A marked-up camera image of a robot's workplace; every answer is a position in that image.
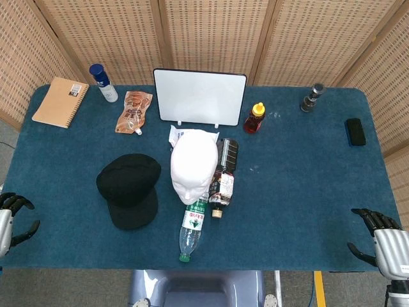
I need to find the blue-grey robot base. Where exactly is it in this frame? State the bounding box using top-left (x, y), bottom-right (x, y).
top-left (127, 269), bottom-right (268, 307)

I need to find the woven folding screen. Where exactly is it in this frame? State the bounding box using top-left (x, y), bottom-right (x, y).
top-left (0, 0), bottom-right (409, 221)

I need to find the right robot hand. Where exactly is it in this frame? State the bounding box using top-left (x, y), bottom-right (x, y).
top-left (347, 208), bottom-right (409, 279)

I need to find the brown spiral notebook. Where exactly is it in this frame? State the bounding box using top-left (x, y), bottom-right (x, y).
top-left (31, 76), bottom-right (90, 130)

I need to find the white table leg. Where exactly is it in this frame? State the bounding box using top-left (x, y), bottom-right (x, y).
top-left (273, 270), bottom-right (284, 307)

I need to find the glass pepper grinder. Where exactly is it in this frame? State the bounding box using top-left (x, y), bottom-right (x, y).
top-left (299, 83), bottom-right (325, 113)

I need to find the blue floor cable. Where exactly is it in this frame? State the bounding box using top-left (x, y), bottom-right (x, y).
top-left (307, 271), bottom-right (316, 307)

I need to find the white bottle blue cap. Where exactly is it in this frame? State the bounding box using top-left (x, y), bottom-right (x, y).
top-left (89, 63), bottom-right (119, 103)

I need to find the black board eraser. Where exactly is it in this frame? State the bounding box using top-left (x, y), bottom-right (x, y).
top-left (344, 118), bottom-right (367, 148)

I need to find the white mannequin head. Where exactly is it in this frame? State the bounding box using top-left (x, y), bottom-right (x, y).
top-left (170, 129), bottom-right (219, 205)

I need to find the blue table cloth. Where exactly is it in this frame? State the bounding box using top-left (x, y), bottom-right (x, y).
top-left (0, 84), bottom-right (400, 272)

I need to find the orange spout pouch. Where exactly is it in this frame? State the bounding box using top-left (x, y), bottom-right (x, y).
top-left (114, 91), bottom-right (153, 136)

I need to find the clear water bottle green cap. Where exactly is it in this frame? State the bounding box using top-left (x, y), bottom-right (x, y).
top-left (178, 191), bottom-right (210, 264)

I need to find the dark sauce bottle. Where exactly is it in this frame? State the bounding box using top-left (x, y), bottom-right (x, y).
top-left (208, 138), bottom-right (240, 219)

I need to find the black cap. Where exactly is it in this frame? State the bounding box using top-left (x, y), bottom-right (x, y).
top-left (96, 153), bottom-right (162, 231)

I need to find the honey bottle yellow cap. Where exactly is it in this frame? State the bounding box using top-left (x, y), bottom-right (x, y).
top-left (243, 102), bottom-right (266, 134)

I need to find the white board with stand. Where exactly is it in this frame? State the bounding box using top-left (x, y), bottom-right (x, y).
top-left (153, 68), bottom-right (247, 129)

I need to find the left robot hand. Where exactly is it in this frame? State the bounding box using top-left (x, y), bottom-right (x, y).
top-left (0, 193), bottom-right (41, 258)

